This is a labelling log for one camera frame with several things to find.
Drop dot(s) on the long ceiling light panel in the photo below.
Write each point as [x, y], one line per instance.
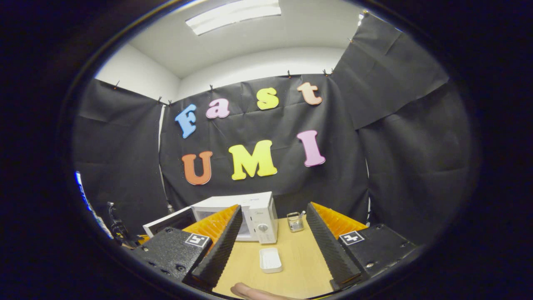
[233, 16]

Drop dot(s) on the metal mesh holder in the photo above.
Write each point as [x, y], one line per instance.
[295, 223]

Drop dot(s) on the small white ribbed tray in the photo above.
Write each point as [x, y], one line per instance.
[270, 260]

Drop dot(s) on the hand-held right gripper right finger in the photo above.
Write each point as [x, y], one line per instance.
[329, 250]

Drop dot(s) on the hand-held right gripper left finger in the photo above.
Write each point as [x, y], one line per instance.
[222, 250]

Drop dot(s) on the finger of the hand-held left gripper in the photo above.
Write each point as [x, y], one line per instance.
[144, 239]

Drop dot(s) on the white microwave oven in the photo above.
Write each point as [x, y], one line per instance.
[260, 216]

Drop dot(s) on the black backdrop cloth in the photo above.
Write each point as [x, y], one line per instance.
[125, 166]

